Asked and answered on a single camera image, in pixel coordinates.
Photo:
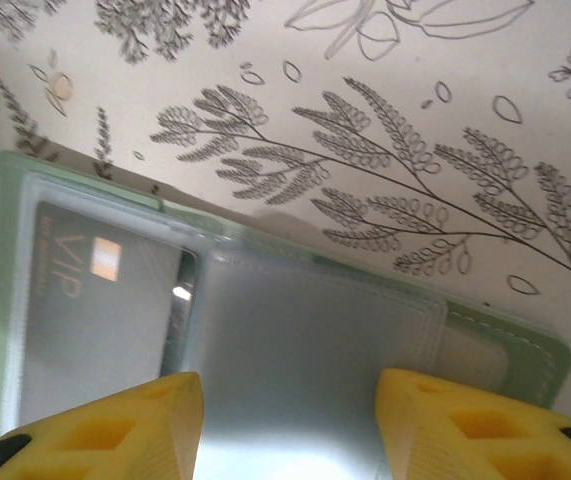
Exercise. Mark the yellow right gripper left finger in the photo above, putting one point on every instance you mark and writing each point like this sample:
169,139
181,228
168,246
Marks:
115,440

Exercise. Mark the black VIP credit card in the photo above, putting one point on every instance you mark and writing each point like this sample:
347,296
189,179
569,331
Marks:
115,310

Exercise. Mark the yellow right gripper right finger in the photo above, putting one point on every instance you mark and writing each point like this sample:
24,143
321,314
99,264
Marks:
475,440

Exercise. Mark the sage green card holder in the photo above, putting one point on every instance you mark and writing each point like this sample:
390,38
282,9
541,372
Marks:
315,325

